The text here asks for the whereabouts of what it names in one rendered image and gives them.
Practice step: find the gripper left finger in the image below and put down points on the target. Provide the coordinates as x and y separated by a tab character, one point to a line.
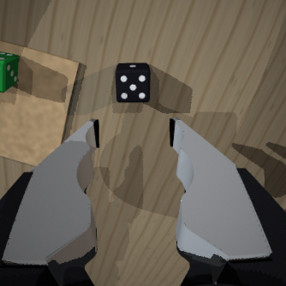
46	220

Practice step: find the green die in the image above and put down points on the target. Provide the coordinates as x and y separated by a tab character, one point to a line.
8	70

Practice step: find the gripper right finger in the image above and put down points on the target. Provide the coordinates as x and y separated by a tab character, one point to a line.
226	218

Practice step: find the black die with white pips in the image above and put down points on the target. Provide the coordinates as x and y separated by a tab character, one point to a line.
133	82

